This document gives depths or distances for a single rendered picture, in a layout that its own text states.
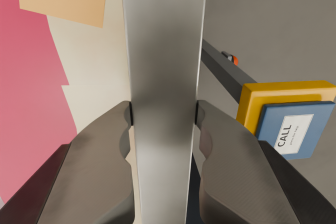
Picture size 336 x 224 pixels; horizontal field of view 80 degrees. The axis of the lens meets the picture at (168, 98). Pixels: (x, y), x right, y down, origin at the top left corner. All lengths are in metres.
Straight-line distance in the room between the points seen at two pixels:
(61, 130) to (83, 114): 0.02
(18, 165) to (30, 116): 0.06
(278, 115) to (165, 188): 0.19
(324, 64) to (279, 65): 0.33
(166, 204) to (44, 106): 0.12
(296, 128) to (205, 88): 1.07
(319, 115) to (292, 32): 1.19
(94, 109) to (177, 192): 0.09
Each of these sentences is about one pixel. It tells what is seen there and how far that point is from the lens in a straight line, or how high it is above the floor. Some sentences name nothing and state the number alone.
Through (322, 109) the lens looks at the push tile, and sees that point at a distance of 0.34.
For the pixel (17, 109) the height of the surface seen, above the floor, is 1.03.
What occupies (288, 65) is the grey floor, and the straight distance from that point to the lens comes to 1.58.
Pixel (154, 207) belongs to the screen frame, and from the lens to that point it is 0.18.
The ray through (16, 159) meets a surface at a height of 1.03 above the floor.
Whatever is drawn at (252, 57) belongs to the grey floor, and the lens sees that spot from 1.41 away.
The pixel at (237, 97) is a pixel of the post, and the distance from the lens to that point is 0.43.
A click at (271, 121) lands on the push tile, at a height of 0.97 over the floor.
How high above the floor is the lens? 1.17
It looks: 61 degrees down
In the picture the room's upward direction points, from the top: 165 degrees clockwise
